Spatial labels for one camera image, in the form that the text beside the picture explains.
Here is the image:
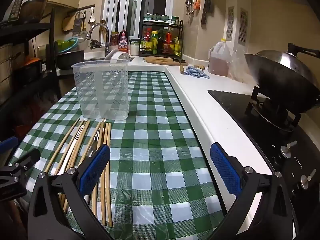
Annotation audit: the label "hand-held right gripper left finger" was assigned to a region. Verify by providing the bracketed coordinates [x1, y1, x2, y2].
[27, 144, 114, 240]

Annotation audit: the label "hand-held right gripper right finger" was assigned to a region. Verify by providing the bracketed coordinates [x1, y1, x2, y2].
[207, 142, 299, 240]

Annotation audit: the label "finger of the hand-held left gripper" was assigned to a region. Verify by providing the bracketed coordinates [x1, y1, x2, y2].
[0, 148, 42, 181]
[0, 136, 20, 157]

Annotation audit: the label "wooden chopstick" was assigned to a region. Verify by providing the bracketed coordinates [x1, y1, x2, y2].
[81, 126, 102, 162]
[54, 120, 84, 176]
[60, 120, 90, 207]
[101, 122, 108, 227]
[46, 120, 79, 174]
[64, 121, 92, 214]
[92, 129, 104, 219]

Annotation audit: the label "white-handled metal fork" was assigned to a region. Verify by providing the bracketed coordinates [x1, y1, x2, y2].
[89, 127, 102, 158]

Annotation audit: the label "white striped-handle ceramic spoon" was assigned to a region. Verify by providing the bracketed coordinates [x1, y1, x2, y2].
[55, 123, 85, 177]

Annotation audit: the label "clear plastic utensil holder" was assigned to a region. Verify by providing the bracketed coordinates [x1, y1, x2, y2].
[71, 59, 130, 120]

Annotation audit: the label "hanging metal utensils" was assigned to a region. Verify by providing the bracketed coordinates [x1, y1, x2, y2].
[185, 0, 196, 15]

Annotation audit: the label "red plastic bag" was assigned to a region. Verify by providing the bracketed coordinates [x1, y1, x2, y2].
[15, 100, 50, 135]

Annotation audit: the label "green checkered tablecloth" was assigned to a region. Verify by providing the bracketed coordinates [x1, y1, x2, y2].
[9, 70, 227, 240]

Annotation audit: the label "orange-lidded black pot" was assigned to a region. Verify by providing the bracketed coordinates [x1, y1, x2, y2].
[19, 57, 43, 80]

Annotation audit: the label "blue rag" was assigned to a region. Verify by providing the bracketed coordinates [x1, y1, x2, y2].
[184, 66, 211, 79]

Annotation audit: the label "black wok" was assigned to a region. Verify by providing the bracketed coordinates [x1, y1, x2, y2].
[244, 52, 320, 114]

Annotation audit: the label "black cooking pot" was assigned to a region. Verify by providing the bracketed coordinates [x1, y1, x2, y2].
[57, 49, 85, 70]

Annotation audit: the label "clear plastic bag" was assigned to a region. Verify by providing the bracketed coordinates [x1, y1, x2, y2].
[229, 47, 253, 83]

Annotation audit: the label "cooking oil jug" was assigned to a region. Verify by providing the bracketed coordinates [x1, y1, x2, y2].
[207, 39, 232, 77]

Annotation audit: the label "green plastic basin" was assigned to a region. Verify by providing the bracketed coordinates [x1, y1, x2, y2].
[55, 39, 75, 53]

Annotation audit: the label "white plate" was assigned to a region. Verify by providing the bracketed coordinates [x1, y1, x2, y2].
[104, 49, 118, 60]

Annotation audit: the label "white perforated colander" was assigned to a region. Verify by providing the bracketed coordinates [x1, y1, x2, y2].
[110, 50, 132, 63]

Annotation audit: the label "black metal shelf rack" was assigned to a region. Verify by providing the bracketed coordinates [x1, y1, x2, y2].
[0, 6, 62, 130]

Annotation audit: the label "blue plastic basin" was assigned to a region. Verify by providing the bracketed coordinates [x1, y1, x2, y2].
[67, 37, 79, 50]

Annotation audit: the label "white jar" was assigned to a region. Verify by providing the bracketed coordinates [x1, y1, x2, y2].
[129, 40, 140, 56]

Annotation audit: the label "round wooden cutting board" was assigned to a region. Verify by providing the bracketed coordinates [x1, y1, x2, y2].
[142, 56, 189, 66]

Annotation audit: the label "steel wok lid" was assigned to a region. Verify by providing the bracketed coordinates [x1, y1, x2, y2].
[255, 43, 320, 80]

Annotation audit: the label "pink dish soap bottle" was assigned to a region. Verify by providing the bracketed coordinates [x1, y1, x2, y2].
[118, 29, 130, 54]

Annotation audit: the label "metal mesh sieve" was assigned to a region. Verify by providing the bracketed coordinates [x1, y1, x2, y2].
[76, 30, 89, 43]

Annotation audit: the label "chrome kitchen faucet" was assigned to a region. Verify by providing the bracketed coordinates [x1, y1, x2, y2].
[86, 22, 110, 53]

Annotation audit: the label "hanging wooden board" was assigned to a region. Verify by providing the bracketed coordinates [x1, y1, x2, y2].
[62, 15, 75, 32]

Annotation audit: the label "brown bowl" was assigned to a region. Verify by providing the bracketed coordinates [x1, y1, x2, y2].
[20, 0, 47, 23]

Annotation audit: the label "black remote control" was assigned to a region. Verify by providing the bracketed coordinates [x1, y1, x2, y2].
[9, 0, 27, 20]

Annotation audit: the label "row of condiment bottles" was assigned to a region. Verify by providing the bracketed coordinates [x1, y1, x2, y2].
[141, 26, 181, 57]

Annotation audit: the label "metal grater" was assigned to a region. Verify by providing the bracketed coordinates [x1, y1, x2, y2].
[72, 12, 84, 37]

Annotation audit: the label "bundle of thin sticks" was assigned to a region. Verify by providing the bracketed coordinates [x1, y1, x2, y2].
[100, 19, 107, 42]

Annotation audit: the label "hanging cleaver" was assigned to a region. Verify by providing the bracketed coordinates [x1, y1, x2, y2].
[201, 0, 212, 25]

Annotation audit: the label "row of green-lid spice jars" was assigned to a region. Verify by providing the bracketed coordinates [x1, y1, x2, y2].
[144, 13, 180, 22]

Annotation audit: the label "window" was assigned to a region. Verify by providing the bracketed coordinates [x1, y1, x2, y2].
[101, 0, 175, 52]

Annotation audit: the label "wooden-handled knife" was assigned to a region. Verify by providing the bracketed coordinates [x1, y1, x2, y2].
[171, 59, 189, 75]

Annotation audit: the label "white wall vent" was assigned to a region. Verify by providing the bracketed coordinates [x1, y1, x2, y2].
[237, 8, 249, 43]
[226, 6, 235, 42]

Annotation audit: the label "black wire spice rack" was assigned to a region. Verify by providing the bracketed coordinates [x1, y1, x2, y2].
[139, 19, 184, 57]

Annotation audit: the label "black wall rail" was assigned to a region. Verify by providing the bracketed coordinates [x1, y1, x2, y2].
[71, 4, 96, 13]

